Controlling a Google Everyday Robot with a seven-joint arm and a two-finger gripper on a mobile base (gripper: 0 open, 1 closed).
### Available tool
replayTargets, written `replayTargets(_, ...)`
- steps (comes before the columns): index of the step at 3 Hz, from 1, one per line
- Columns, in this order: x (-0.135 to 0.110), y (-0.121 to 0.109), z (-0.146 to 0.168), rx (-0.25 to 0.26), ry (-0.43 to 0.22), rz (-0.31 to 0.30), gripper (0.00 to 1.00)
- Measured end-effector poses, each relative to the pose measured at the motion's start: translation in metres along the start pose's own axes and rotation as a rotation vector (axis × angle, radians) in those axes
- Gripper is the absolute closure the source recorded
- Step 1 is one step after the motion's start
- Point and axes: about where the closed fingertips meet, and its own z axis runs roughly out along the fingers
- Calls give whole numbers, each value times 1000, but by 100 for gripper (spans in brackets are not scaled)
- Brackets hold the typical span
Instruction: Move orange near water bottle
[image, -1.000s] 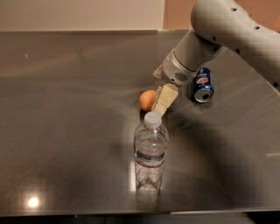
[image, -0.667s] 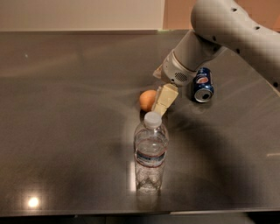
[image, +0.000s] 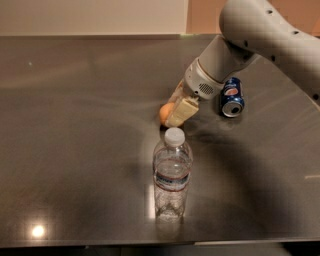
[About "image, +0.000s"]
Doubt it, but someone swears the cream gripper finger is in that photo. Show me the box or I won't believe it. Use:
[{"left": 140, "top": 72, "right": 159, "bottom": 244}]
[
  {"left": 165, "top": 96, "right": 199, "bottom": 127},
  {"left": 168, "top": 81, "right": 185, "bottom": 103}
]

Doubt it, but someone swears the orange fruit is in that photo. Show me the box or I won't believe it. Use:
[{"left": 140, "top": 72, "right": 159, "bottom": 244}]
[{"left": 159, "top": 102, "right": 174, "bottom": 126}]

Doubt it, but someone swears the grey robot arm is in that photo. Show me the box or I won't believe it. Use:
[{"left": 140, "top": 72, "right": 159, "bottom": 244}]
[{"left": 159, "top": 0, "right": 320, "bottom": 127}]

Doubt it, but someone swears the clear plastic water bottle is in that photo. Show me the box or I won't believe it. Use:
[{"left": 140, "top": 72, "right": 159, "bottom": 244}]
[{"left": 152, "top": 128, "right": 193, "bottom": 223}]

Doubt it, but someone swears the blue pepsi soda can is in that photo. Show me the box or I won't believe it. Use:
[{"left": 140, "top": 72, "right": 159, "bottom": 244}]
[{"left": 220, "top": 77, "right": 245, "bottom": 118}]

